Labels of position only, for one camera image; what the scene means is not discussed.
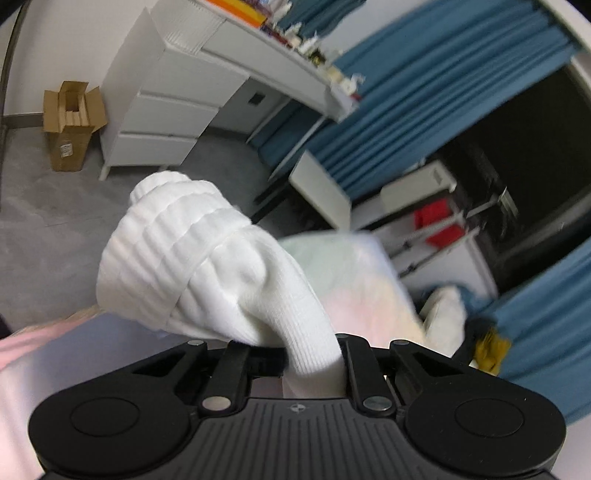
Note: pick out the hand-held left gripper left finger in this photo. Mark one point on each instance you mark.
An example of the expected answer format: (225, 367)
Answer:
(231, 369)

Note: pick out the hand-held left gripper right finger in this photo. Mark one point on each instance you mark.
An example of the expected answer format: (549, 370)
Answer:
(358, 369)

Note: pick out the white sock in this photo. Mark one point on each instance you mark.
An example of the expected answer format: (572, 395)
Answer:
(221, 277)

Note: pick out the pastel tie-dye blanket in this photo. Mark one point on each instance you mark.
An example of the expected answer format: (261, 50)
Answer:
(360, 286)

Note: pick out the mustard yellow garment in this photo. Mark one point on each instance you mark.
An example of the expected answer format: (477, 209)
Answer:
(491, 350)

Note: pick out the white shelf cart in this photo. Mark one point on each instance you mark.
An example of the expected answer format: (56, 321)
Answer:
(443, 240)

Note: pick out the red bins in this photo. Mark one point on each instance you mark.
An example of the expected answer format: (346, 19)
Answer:
(431, 217)

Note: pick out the white stool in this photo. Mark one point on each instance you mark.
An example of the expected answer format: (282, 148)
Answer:
(321, 191)

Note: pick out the blue curtain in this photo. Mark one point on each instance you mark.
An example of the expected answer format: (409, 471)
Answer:
(415, 92)
(545, 314)

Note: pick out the white dressing table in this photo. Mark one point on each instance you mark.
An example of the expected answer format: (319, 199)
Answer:
(161, 115)

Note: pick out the dark window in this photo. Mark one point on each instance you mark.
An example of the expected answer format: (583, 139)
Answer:
(531, 152)

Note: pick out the brown cardboard box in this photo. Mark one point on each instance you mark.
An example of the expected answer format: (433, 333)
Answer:
(69, 129)

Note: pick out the group of cosmetic bottles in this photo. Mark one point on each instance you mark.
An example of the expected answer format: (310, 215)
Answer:
(318, 55)

